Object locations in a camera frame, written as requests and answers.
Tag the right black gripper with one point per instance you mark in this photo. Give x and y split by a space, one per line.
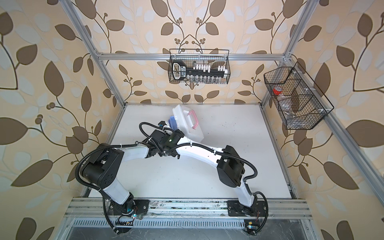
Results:
178 132

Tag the white blue plastic toolbox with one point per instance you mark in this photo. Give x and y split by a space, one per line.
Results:
186 120

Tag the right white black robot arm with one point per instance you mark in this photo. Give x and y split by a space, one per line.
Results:
233 171

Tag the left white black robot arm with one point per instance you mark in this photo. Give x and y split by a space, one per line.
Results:
98 169

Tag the black socket set holder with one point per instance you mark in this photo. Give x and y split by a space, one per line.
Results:
197 72

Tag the red capped clear bottle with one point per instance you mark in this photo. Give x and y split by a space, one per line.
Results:
278 93

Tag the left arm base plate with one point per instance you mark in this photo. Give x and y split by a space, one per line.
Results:
131 207

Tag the back black wire basket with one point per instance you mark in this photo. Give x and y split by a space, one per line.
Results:
214 57

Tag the black wire basket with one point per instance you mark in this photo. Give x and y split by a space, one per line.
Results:
214 57
306 105

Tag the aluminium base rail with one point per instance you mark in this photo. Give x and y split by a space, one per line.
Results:
277 209

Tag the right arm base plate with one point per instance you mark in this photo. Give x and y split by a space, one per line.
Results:
257 209

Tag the right black wire basket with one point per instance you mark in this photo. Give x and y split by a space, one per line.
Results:
306 105

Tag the aluminium frame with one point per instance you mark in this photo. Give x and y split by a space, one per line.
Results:
371 175

